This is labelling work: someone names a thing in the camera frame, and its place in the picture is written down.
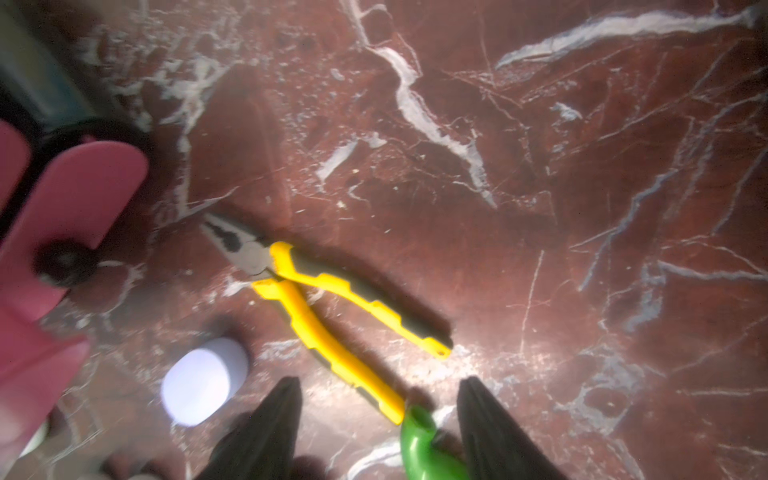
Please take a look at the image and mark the black drawer cabinet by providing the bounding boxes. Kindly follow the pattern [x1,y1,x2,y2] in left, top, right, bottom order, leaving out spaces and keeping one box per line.
[1,1,150,157]

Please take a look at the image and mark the pink drawer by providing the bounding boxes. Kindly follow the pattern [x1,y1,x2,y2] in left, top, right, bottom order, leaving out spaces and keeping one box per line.
[1,141,149,322]
[1,308,90,477]
[0,120,31,210]

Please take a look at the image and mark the yellow black pliers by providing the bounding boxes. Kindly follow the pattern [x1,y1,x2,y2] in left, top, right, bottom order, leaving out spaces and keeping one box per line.
[200,212,453,426]

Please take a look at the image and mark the purple round earphone case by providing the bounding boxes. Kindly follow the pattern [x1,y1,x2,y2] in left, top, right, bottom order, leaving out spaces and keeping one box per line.
[160,337,250,427]

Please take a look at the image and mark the green plastic toy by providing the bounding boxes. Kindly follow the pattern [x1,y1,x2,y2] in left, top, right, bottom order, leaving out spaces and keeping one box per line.
[400,405,469,480]

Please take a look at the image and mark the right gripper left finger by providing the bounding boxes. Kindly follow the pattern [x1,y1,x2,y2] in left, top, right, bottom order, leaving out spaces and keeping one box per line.
[197,377,302,479]

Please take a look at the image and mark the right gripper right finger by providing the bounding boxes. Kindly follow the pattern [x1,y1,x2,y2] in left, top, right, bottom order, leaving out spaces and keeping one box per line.
[457,376,566,480]

